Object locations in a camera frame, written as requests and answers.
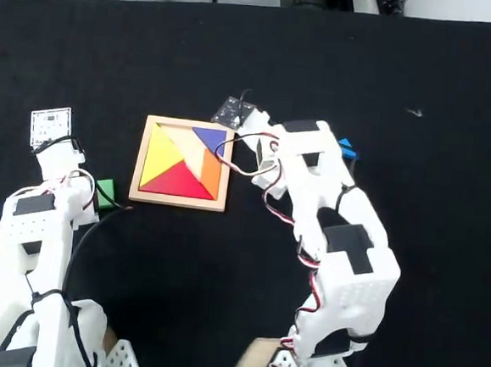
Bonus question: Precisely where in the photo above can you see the square wooden tray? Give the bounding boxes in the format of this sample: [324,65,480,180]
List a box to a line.
[127,113,237,214]

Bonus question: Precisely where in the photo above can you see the green square piece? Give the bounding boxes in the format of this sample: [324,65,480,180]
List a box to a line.
[93,176,119,211]

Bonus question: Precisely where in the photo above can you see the orange parallelogram piece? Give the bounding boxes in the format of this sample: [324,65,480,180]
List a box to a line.
[199,148,224,201]

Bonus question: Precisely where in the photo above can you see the dark blue triangle piece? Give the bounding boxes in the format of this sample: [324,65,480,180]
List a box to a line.
[190,126,227,155]

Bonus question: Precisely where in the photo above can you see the red large triangle piece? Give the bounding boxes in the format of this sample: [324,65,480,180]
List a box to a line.
[139,158,219,201]

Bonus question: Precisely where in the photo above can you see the yellow large triangle piece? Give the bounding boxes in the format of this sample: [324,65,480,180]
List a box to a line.
[138,123,189,192]

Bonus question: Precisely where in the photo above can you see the light blue triangle piece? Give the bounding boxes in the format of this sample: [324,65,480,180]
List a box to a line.
[336,136,361,162]

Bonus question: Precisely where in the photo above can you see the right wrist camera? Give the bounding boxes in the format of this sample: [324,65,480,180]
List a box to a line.
[210,94,258,131]

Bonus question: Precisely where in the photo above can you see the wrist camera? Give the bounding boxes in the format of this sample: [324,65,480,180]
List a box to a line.
[28,104,74,151]
[210,94,258,131]

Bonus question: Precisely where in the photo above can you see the black cable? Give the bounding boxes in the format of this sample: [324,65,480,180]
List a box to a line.
[60,200,135,307]

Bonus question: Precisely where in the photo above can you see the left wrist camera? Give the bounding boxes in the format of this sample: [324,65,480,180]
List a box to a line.
[28,104,74,151]

